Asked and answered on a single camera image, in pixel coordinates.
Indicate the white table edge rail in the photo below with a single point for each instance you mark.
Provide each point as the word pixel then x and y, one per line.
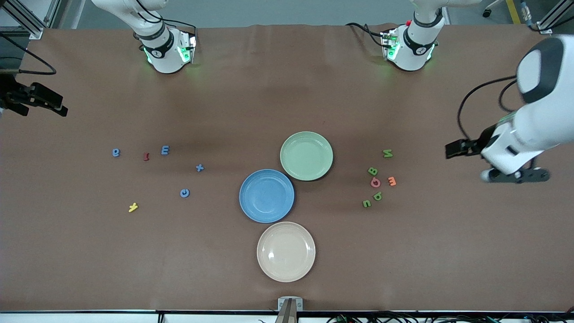
pixel 89 318

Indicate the green foam letter B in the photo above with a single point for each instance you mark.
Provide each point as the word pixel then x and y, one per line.
pixel 372 171

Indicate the aluminium frame post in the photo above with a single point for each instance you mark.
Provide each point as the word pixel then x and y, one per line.
pixel 31 28
pixel 545 28

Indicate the green foam letter N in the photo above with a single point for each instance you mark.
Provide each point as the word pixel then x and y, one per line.
pixel 388 153

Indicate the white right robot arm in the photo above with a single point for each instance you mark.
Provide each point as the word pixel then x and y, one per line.
pixel 163 58

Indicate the green terminal connector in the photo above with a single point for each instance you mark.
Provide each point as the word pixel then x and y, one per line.
pixel 342 319

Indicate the green foam letter g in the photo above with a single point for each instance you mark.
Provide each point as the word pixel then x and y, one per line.
pixel 378 196

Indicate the brown table cover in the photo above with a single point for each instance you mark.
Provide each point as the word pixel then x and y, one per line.
pixel 89 260

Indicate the pink foam letter Q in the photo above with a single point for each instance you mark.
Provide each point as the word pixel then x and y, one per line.
pixel 371 182

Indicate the yellow foam letter k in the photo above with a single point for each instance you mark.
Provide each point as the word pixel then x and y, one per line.
pixel 133 207

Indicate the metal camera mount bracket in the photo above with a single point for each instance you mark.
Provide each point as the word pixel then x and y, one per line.
pixel 290 309

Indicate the beige plate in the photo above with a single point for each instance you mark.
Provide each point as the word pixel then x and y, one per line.
pixel 286 251

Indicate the office chair base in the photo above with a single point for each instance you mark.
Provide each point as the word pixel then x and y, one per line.
pixel 487 13

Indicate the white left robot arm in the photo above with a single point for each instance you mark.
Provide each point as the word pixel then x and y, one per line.
pixel 542 112

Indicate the blue plate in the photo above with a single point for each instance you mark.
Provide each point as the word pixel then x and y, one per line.
pixel 267 196

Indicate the green plate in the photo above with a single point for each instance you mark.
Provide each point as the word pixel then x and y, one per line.
pixel 306 156

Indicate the orange foam letter E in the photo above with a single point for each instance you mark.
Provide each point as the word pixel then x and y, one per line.
pixel 392 181

